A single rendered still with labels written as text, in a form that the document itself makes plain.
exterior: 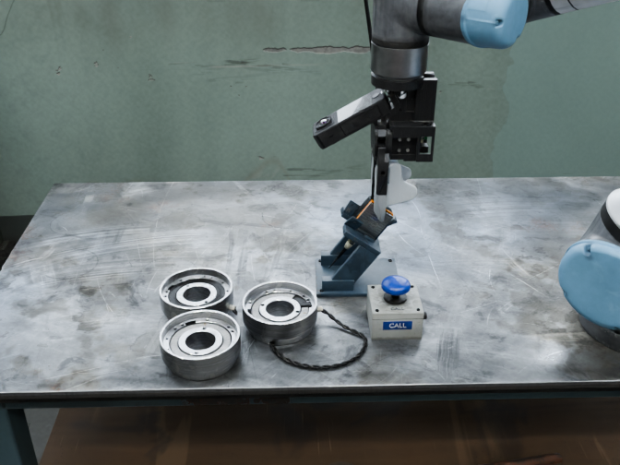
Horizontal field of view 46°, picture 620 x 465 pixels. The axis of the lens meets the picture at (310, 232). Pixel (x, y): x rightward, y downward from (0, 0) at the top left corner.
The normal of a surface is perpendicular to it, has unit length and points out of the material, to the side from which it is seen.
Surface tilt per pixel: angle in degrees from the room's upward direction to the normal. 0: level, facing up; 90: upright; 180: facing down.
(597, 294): 97
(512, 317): 0
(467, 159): 90
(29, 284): 0
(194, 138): 90
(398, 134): 90
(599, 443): 0
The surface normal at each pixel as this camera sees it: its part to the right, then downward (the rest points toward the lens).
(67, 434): 0.00, -0.87
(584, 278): -0.68, 0.47
